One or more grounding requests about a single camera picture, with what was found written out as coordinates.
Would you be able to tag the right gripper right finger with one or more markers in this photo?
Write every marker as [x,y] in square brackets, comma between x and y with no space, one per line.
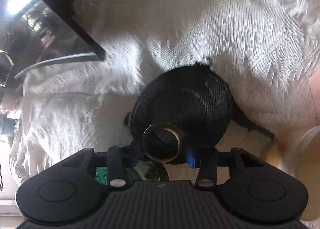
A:
[205,159]

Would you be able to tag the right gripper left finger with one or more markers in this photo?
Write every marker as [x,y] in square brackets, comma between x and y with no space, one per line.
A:
[120,157]

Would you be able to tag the tape roll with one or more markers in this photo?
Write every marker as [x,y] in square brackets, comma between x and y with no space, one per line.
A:
[163,142]

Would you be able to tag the black mesh hat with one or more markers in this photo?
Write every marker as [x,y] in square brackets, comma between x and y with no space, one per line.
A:
[192,98]

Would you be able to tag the green lid glass jar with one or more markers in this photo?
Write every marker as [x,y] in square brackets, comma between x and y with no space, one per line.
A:
[143,171]

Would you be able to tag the clear jar white powder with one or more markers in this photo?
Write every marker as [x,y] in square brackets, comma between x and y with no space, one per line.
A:
[301,157]

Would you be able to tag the pink cardboard box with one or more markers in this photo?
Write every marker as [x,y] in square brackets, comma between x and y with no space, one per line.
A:
[315,89]

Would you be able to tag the white woven tablecloth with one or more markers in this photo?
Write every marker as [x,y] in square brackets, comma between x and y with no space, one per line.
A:
[265,50]

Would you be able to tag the black monitor screen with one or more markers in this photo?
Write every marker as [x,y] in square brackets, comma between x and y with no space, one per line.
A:
[36,33]

